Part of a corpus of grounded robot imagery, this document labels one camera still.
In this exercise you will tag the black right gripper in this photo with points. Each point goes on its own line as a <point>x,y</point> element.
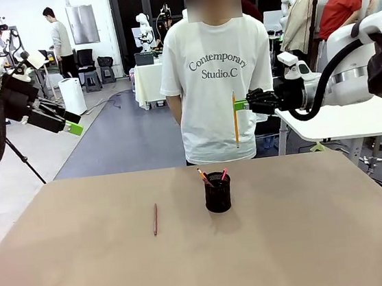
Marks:
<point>290,95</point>

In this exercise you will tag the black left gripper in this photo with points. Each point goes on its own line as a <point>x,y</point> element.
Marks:
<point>17,100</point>

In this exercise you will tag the yellow pencil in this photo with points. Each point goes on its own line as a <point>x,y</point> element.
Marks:
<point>202,175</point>
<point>235,127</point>

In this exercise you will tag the reddish brown pencil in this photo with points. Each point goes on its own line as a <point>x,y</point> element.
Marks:
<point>155,219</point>

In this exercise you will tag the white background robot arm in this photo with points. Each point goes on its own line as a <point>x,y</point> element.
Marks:
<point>142,20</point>

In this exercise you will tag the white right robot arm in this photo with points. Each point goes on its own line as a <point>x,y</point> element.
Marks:
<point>346,49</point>

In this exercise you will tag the black mesh pen holder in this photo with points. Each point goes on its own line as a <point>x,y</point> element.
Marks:
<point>218,198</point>

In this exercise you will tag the white air purifier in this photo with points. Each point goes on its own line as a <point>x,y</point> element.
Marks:
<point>72,96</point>

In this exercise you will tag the black plastic stool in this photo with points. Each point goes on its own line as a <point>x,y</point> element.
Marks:
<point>92,81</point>

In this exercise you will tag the person in white t-shirt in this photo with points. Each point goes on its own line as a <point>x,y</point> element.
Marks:
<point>215,112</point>

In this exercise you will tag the black office chair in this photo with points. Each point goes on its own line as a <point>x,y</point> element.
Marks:
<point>85,58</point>

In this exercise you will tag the table with cream cloth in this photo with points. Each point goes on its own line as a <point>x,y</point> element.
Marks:
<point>146,82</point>

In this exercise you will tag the man in grey sweater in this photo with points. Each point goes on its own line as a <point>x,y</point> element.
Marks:
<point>61,37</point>

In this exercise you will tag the white side table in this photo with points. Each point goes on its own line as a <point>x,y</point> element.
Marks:
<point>347,121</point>

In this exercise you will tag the person in dark red shirt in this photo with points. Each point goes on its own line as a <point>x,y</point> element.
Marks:
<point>251,8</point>

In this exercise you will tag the black box on table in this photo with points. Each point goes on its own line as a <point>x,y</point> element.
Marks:
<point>143,58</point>

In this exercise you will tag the white robot with rack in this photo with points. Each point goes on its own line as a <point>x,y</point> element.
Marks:
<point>6,36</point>

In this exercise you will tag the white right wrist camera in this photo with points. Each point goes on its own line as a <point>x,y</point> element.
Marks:
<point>303,68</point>

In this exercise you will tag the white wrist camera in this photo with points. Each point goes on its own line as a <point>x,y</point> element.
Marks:
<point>303,68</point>
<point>35,60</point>

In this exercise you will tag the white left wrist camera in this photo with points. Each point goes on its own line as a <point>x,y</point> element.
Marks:
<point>35,60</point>

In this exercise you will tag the silver wall board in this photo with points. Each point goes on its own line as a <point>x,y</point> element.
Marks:
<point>82,24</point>

